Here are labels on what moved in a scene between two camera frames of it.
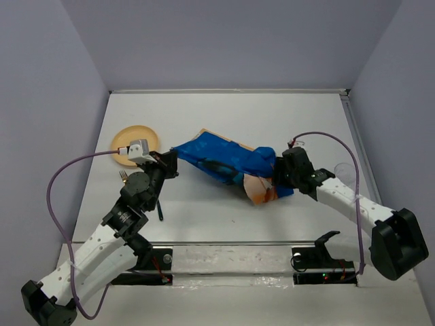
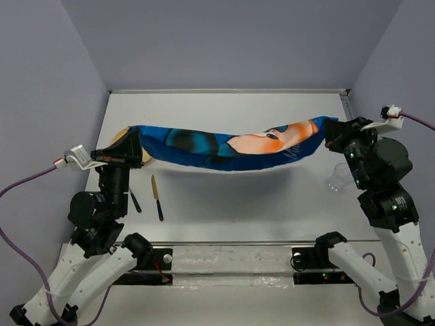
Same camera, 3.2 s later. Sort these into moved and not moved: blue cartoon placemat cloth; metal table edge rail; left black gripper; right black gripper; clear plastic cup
Moved: blue cartoon placemat cloth; left black gripper; right black gripper
Not moved: metal table edge rail; clear plastic cup
